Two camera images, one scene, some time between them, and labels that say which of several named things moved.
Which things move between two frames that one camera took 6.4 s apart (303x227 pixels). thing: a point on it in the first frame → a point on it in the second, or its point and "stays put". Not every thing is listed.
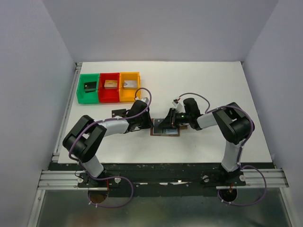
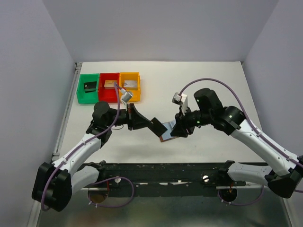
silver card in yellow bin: x=130 y=83 stays put
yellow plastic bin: x=129 y=82 stays put
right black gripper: x=170 y=121 → x=182 y=123
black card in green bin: x=90 y=86 stays put
